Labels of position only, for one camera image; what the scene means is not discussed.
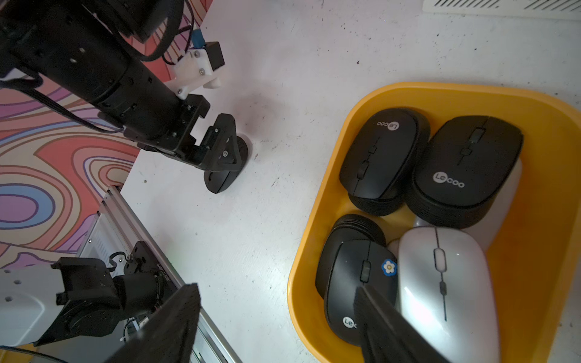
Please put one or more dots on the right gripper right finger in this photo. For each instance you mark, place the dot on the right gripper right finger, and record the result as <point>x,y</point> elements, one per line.
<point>385,336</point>

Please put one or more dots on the white mouse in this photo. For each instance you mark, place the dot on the white mouse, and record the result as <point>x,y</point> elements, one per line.
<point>499,218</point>

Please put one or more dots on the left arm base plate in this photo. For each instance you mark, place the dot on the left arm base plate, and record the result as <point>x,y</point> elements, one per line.
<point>145,284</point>

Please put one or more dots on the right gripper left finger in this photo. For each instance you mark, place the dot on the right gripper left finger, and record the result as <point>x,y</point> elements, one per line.
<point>169,336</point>

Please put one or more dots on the silver mouse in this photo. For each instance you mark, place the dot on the silver mouse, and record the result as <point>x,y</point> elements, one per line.
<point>446,293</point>

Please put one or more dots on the black mouse with flower sticker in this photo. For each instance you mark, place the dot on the black mouse with flower sticker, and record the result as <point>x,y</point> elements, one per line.
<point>357,263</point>

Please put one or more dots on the aluminium front rail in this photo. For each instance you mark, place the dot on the aluminium front rail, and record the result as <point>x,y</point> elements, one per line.
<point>121,241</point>

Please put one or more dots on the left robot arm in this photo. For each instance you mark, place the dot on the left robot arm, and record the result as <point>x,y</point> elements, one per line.
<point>99,51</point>

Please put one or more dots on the white file organizer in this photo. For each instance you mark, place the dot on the white file organizer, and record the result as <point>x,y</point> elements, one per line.
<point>568,10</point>

